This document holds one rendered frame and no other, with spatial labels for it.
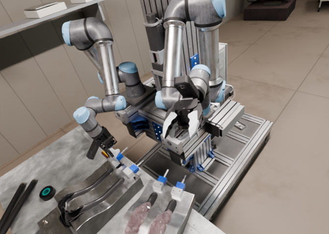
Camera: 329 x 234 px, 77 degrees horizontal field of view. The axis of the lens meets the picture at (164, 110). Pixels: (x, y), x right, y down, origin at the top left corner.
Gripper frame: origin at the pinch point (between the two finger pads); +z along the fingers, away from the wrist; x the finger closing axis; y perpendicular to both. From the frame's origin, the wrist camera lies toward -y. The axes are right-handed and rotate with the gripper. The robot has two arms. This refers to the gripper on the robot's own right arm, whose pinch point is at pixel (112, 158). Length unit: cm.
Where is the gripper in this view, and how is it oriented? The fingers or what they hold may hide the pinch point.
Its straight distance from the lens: 126.2
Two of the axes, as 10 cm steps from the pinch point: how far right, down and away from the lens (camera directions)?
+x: -6.8, -2.2, 7.0
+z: 3.6, 7.3, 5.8
